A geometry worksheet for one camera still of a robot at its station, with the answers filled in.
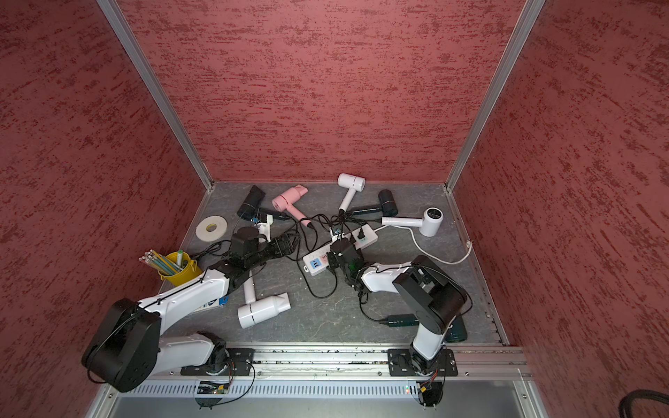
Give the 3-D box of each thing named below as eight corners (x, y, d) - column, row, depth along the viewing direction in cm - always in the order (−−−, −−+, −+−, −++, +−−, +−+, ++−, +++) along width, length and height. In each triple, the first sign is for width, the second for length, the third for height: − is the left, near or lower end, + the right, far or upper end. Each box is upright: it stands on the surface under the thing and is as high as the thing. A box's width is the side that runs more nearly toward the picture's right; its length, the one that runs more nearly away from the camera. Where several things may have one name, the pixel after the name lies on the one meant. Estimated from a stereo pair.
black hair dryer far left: (240, 218, 110) (236, 211, 106) (255, 192, 120) (253, 185, 116) (254, 221, 109) (251, 214, 105) (269, 195, 119) (266, 187, 115)
